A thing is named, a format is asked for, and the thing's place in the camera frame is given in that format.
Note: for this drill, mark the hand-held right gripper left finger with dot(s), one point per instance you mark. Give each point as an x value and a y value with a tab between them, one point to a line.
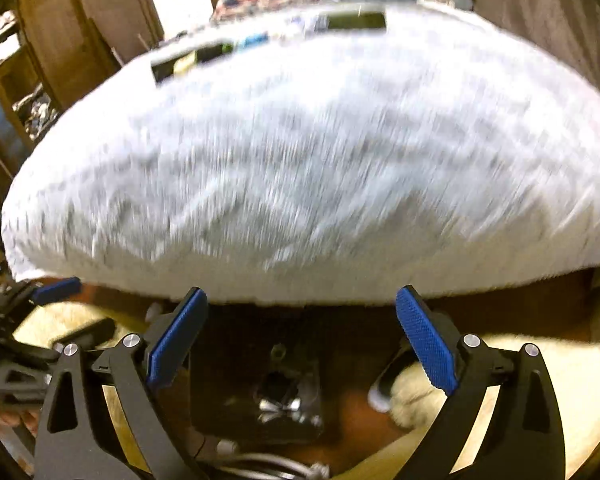
177	337

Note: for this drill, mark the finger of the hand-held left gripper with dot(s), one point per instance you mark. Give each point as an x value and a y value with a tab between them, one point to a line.
87	332
57	290

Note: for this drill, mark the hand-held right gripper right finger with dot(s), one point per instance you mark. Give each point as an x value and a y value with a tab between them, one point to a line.
425	340

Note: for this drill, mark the grey slipper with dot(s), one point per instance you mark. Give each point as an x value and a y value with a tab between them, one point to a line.
382	387

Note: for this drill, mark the shiny metal object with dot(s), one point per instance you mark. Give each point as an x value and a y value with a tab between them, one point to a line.
280	397

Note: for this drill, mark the beige fleece pants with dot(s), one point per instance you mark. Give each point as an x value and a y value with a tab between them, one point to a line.
580	390

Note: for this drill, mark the white furry blanket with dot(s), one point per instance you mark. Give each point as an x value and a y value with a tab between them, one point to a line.
305	160

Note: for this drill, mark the wooden shelf unit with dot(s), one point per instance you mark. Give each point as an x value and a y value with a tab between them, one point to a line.
20	75

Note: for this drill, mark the white rimmed tray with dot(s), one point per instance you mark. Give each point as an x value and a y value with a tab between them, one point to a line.
355	20
180	62

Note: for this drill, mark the blue packet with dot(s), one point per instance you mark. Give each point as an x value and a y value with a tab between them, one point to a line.
255	40

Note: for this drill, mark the brown curtain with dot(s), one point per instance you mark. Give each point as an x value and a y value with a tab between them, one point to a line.
550	25

